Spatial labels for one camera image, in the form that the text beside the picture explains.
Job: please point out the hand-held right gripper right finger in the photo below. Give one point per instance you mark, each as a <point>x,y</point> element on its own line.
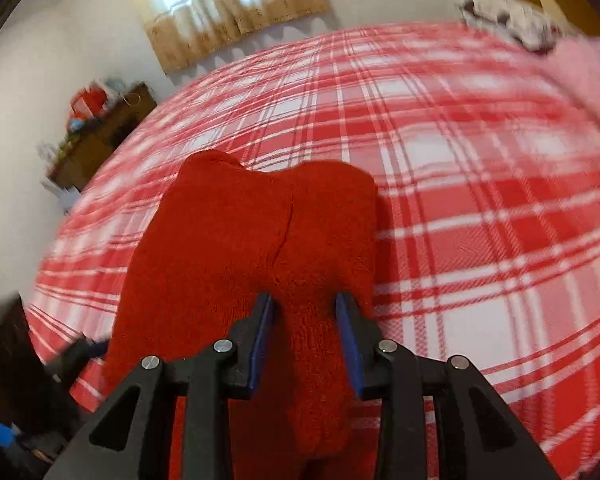
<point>352,350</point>

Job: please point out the grey patterned pillow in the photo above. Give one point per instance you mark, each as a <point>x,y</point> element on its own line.
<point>510,20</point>

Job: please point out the red knitted sweater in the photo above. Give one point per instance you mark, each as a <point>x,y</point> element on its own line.
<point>230,240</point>

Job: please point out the pink floral blanket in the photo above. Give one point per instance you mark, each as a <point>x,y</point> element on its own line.
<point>590,75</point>

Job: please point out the beige patterned curtain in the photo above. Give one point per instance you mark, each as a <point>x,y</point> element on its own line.
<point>220,5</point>

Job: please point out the red bag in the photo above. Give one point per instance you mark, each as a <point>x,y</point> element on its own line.
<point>87,102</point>

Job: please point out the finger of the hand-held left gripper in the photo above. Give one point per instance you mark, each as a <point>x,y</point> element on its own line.
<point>82,350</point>

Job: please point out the wooden nightstand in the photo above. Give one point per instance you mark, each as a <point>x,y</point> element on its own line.
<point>105,135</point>

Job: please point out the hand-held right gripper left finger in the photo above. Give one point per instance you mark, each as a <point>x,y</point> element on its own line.
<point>260,340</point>

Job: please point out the red plaid bedspread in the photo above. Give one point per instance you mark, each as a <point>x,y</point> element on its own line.
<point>480,210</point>

